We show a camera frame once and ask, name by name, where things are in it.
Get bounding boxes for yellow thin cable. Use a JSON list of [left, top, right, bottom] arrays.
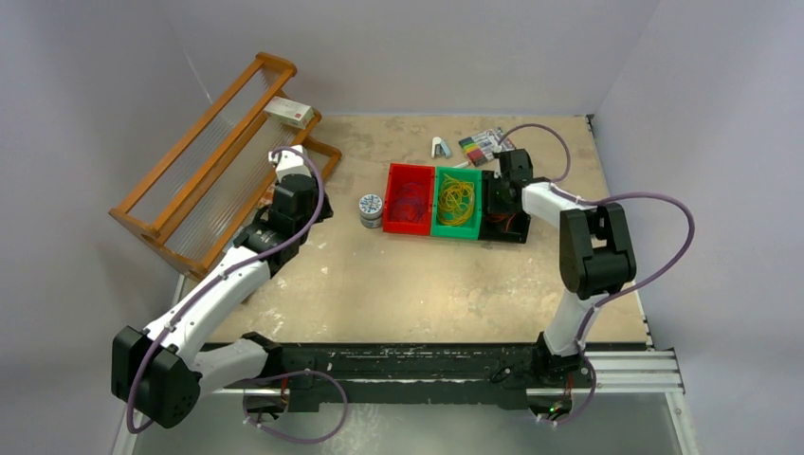
[[438, 175, 477, 228]]

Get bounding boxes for purple thin cable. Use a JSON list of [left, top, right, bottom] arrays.
[[390, 182, 429, 224]]

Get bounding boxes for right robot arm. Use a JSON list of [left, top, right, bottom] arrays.
[[484, 149, 637, 386]]

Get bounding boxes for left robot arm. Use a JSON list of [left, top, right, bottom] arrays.
[[111, 173, 333, 434]]

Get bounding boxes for black plastic bin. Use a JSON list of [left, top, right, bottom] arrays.
[[478, 171, 531, 244]]

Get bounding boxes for blue white round tin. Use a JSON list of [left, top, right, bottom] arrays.
[[358, 193, 384, 228]]

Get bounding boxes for green plastic bin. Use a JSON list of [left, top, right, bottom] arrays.
[[430, 167, 482, 241]]

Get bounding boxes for marker pen pack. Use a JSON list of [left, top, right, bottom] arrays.
[[458, 127, 516, 167]]

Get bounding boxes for small blue stapler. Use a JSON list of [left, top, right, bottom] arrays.
[[430, 136, 452, 159]]

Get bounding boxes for red plastic bin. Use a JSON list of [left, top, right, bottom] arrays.
[[382, 163, 435, 236]]

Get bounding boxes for white red box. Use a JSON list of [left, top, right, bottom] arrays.
[[264, 97, 315, 129]]

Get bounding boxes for wooden rack shelf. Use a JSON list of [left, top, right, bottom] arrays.
[[109, 52, 342, 280]]

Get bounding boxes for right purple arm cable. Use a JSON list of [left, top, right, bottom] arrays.
[[499, 123, 697, 353]]

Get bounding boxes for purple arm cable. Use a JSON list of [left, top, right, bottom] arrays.
[[499, 123, 697, 353], [125, 146, 326, 436]]

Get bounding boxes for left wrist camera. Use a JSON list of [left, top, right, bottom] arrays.
[[268, 145, 312, 182]]

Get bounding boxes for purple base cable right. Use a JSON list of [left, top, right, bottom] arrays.
[[534, 355, 598, 428]]

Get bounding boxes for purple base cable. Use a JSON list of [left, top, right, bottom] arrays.
[[534, 355, 598, 428], [241, 369, 350, 446]]

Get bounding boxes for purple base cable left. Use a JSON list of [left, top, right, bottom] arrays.
[[241, 369, 350, 446]]

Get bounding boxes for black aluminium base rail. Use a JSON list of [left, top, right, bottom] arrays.
[[207, 340, 684, 419]]

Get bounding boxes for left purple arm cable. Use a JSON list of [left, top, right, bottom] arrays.
[[125, 146, 326, 436]]

